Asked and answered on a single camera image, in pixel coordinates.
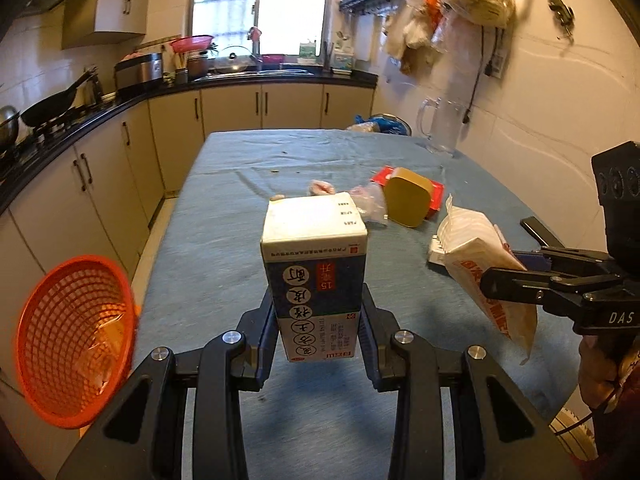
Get crumpled clear plastic wrap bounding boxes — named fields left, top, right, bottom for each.
left=349, top=182, right=387, bottom=226

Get red plastic basin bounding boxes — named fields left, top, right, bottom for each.
left=170, top=35, right=214, bottom=54

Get red plastic mesh basket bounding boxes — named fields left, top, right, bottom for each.
left=14, top=255, right=139, bottom=429

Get red flat box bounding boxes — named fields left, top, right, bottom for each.
left=370, top=166, right=445, bottom=220

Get steel wok with lid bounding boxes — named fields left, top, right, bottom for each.
left=0, top=105, right=20, bottom=154

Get white red paper bag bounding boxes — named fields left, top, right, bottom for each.
left=427, top=196, right=538, bottom=364

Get beige base cabinets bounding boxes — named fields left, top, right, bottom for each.
left=0, top=81, right=377, bottom=476

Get beige upper wall cabinet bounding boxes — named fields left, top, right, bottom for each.
left=62, top=0, right=149, bottom=50

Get gas stove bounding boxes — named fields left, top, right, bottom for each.
left=1, top=102, right=114, bottom=181

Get silver rice cooker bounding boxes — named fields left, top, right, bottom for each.
left=114, top=52, right=163, bottom=91

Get black frying pan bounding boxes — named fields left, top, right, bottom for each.
left=21, top=68, right=96, bottom=128

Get blue plastic bag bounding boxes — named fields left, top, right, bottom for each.
left=348, top=114, right=412, bottom=136

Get clear glass pitcher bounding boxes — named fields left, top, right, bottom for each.
left=416, top=98, right=470, bottom=156

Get kitchen window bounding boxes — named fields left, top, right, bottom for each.
left=190, top=0, right=326, bottom=58

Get white medicine box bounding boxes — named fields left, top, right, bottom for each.
left=260, top=192, right=368, bottom=362

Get hanging plastic bags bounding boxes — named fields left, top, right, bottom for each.
left=383, top=0, right=515, bottom=74

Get pink crumpled wrapper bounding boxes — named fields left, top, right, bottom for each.
left=308, top=180, right=336, bottom=196

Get black kitchen countertop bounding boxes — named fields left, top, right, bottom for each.
left=1, top=66, right=378, bottom=212

